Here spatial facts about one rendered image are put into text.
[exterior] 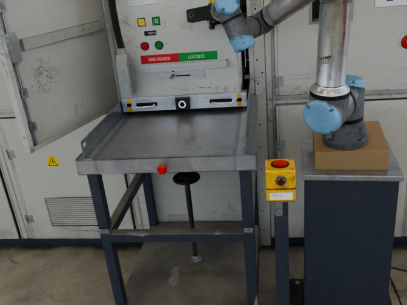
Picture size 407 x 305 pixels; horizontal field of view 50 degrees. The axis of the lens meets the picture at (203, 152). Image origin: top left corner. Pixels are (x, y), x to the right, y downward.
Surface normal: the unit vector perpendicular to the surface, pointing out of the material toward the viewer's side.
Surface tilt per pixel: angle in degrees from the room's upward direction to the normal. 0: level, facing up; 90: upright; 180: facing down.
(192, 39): 90
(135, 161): 90
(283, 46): 90
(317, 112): 102
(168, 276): 0
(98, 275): 0
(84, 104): 90
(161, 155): 0
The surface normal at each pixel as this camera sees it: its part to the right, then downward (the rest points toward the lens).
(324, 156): -0.20, 0.40
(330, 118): -0.60, 0.54
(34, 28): 0.90, 0.09
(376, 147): -0.13, -0.88
